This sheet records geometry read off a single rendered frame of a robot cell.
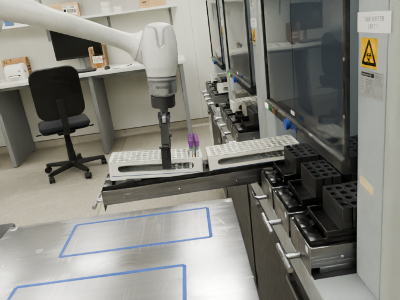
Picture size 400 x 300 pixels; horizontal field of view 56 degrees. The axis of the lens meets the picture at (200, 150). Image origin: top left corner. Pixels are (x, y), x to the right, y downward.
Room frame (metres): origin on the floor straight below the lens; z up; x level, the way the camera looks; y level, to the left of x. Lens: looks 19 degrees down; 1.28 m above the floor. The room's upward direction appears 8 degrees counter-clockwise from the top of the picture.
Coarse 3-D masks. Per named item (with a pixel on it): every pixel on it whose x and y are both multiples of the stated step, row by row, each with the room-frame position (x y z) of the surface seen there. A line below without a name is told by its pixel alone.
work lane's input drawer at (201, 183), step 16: (176, 176) 1.12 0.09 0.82; (192, 176) 1.12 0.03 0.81; (208, 176) 1.11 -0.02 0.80; (224, 176) 1.12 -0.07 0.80; (240, 176) 1.12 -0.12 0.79; (256, 176) 1.12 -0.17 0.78; (112, 192) 1.10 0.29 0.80; (128, 192) 1.11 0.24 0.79; (144, 192) 1.11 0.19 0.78; (160, 192) 1.11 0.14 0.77; (176, 192) 1.11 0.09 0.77; (192, 192) 1.11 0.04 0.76
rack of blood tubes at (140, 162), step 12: (120, 156) 1.18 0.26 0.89; (132, 156) 1.18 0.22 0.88; (144, 156) 1.17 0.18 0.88; (156, 156) 1.17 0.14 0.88; (180, 156) 1.15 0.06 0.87; (120, 168) 1.21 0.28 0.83; (132, 168) 1.21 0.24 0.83; (144, 168) 1.20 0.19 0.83; (156, 168) 1.20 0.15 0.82; (168, 168) 1.15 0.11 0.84; (180, 168) 1.18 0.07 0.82; (192, 168) 1.13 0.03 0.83
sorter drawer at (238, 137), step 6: (234, 126) 1.64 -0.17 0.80; (240, 126) 1.59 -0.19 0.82; (234, 132) 1.62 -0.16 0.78; (240, 132) 1.53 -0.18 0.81; (246, 132) 1.53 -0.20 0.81; (252, 132) 1.53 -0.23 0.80; (258, 132) 1.53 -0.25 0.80; (234, 138) 1.64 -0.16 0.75; (240, 138) 1.52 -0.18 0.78; (246, 138) 1.52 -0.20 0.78; (252, 138) 1.53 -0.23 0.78; (258, 138) 1.53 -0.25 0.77
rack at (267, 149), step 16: (224, 144) 1.23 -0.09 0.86; (240, 144) 1.21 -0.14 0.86; (256, 144) 1.20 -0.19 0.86; (272, 144) 1.17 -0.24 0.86; (288, 144) 1.15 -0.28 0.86; (208, 160) 1.14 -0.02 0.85; (224, 160) 1.23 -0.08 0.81; (240, 160) 1.21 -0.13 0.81; (256, 160) 1.14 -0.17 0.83; (272, 160) 1.14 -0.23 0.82
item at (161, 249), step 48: (0, 240) 0.85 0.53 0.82; (48, 240) 0.82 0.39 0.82; (96, 240) 0.79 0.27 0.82; (144, 240) 0.76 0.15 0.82; (192, 240) 0.73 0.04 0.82; (240, 240) 0.71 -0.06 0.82; (0, 288) 0.65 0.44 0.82; (48, 288) 0.63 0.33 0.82; (96, 288) 0.61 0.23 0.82; (144, 288) 0.59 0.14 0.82; (192, 288) 0.57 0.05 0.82; (240, 288) 0.56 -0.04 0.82
